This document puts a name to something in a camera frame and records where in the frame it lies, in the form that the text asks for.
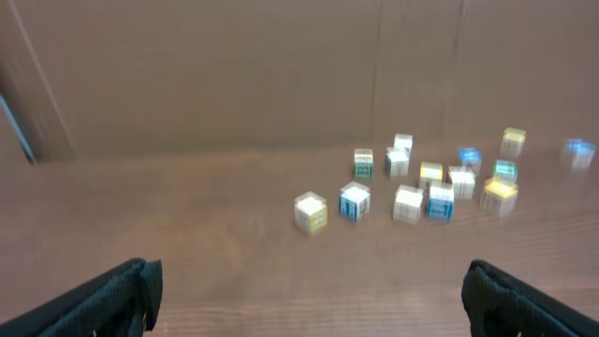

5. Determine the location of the blue B wooden block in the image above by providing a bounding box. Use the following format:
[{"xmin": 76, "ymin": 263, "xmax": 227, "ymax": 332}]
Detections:
[{"xmin": 426, "ymin": 182, "xmax": 455, "ymax": 222}]

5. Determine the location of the brown cardboard backdrop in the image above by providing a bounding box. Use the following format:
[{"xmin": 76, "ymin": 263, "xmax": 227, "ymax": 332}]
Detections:
[{"xmin": 1, "ymin": 1, "xmax": 598, "ymax": 161}]

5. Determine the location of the blue-top P wooden block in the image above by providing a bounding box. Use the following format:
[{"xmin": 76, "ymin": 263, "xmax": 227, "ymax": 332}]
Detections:
[{"xmin": 560, "ymin": 139, "xmax": 596, "ymax": 170}]

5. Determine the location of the green B wooden block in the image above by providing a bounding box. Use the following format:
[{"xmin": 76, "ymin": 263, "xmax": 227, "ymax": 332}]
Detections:
[{"xmin": 353, "ymin": 149, "xmax": 373, "ymax": 179}]

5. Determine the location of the red P wooden block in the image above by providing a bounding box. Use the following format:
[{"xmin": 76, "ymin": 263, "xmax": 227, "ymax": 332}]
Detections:
[{"xmin": 393, "ymin": 184, "xmax": 424, "ymax": 224}]

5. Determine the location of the yellow-top bone wooden block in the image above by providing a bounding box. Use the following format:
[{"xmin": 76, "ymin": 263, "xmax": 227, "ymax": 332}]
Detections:
[{"xmin": 419, "ymin": 162, "xmax": 444, "ymax": 189}]

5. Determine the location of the yellow-top face wooden block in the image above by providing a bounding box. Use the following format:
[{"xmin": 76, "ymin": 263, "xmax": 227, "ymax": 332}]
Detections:
[{"xmin": 479, "ymin": 177, "xmax": 519, "ymax": 216}]

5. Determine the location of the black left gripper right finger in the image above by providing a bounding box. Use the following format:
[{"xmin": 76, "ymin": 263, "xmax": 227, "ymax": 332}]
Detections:
[{"xmin": 461, "ymin": 259, "xmax": 598, "ymax": 337}]

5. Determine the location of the red-sided white wooden block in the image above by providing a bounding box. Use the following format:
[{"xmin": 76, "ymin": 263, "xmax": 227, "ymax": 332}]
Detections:
[{"xmin": 385, "ymin": 147, "xmax": 410, "ymax": 177}]

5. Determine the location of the yellow S wooden block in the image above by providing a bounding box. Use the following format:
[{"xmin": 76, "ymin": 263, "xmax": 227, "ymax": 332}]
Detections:
[{"xmin": 294, "ymin": 191, "xmax": 329, "ymax": 234}]

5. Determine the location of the green-top L wooden block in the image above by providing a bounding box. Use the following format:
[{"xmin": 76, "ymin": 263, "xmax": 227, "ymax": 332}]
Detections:
[{"xmin": 493, "ymin": 159, "xmax": 519, "ymax": 183}]

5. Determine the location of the green white pole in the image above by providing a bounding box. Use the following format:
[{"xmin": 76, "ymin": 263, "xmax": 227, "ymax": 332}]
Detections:
[{"xmin": 1, "ymin": 95, "xmax": 37, "ymax": 164}]

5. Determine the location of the white I wooden block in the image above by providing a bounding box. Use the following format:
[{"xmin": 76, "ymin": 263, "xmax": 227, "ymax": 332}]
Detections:
[{"xmin": 448, "ymin": 167, "xmax": 476, "ymax": 199}]

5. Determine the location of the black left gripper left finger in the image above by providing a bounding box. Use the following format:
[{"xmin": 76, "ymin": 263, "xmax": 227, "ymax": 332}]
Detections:
[{"xmin": 1, "ymin": 258, "xmax": 163, "ymax": 337}]

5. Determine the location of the teal J wooden block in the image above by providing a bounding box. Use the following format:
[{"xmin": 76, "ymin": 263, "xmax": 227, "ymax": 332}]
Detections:
[{"xmin": 393, "ymin": 134, "xmax": 413, "ymax": 153}]

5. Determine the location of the blue-sided white wooden block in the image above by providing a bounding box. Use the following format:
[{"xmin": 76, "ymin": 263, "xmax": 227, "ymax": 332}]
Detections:
[{"xmin": 339, "ymin": 182, "xmax": 371, "ymax": 222}]

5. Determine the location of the plain yellow-top wooden block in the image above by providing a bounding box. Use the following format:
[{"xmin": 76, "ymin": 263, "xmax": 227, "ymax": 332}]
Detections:
[{"xmin": 500, "ymin": 127, "xmax": 526, "ymax": 158}]

